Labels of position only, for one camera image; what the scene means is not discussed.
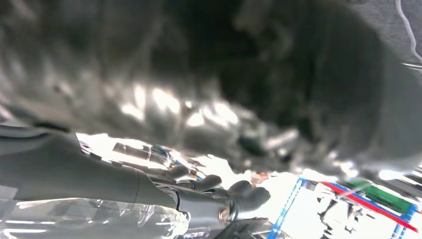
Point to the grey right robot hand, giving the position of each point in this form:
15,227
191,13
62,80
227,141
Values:
66,171

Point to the blue metal shelf rack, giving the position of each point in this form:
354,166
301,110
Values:
286,204
407,217

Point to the green banner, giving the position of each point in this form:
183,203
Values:
385,196

